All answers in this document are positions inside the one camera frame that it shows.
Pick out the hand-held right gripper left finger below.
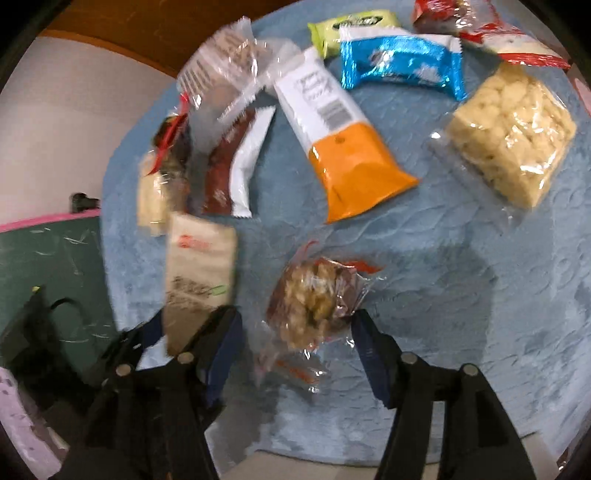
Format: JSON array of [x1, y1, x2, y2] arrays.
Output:
[[60, 305, 245, 480]]

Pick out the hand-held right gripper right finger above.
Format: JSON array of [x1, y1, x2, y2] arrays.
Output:
[[350, 308, 539, 480]]

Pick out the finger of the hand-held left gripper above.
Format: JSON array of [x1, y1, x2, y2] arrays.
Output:
[[106, 308, 169, 374]]

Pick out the clear nut cake packet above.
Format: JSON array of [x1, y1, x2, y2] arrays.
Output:
[[252, 240, 386, 393]]

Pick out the beige paper snack packet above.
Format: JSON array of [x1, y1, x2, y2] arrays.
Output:
[[164, 212, 238, 356]]

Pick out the dark red and white packet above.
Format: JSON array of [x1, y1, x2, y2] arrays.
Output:
[[198, 104, 278, 219]]

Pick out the pink floral cloth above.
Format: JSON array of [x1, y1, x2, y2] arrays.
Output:
[[0, 364, 70, 462]]

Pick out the green board with pink edge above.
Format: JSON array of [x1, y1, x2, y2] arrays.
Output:
[[0, 210, 116, 370]]

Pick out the blue plush mat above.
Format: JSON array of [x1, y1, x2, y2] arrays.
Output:
[[99, 0, 591, 467]]

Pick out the small black object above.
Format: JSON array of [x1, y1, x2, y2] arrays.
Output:
[[69, 193, 101, 214]]

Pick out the clear packet with red tie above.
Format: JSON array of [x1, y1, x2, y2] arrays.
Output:
[[136, 108, 195, 236]]

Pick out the orange and white snack packet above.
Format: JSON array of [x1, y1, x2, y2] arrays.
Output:
[[272, 46, 420, 224]]

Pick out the clear puffed rice packet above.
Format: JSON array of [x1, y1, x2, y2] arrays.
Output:
[[427, 62, 578, 232]]

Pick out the clear wafer packet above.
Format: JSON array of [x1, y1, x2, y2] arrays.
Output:
[[177, 16, 301, 121]]

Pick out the blue foil snack packet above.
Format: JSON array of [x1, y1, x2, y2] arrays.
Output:
[[339, 24, 467, 102]]

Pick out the wooden door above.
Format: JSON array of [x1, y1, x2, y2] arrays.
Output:
[[39, 0, 259, 79]]

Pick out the green snack packet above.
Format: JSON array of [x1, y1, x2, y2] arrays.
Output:
[[308, 9, 400, 60]]

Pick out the white and red snack packet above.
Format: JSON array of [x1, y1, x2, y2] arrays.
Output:
[[462, 23, 572, 70]]

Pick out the red candy packet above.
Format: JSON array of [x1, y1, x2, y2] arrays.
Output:
[[411, 0, 502, 38]]

